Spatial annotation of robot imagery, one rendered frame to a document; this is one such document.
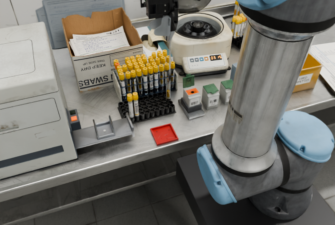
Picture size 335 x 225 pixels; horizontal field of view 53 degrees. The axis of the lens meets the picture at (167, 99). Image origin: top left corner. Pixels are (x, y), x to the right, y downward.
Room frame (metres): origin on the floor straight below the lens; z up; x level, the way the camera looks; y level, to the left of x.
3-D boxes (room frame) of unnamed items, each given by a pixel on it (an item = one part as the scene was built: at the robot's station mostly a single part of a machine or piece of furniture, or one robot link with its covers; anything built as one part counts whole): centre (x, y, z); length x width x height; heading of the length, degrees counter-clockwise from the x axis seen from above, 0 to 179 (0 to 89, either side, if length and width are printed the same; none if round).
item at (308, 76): (0.96, -0.44, 0.93); 0.13 x 0.13 x 0.10; 18
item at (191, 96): (0.81, -0.08, 0.92); 0.05 x 0.04 x 0.06; 22
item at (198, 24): (1.15, -0.12, 0.97); 0.15 x 0.15 x 0.07
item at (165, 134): (0.69, 0.01, 0.88); 0.07 x 0.07 x 0.01; 20
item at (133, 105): (0.80, 0.07, 0.93); 0.17 x 0.09 x 0.11; 111
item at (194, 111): (0.81, -0.08, 0.89); 0.09 x 0.05 x 0.04; 22
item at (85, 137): (0.66, 0.20, 0.92); 0.21 x 0.07 x 0.05; 110
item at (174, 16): (0.81, -0.01, 1.21); 0.05 x 0.02 x 0.09; 21
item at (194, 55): (1.13, -0.12, 0.94); 0.30 x 0.24 x 0.12; 11
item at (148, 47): (1.11, 0.06, 0.92); 0.24 x 0.12 x 0.10; 20
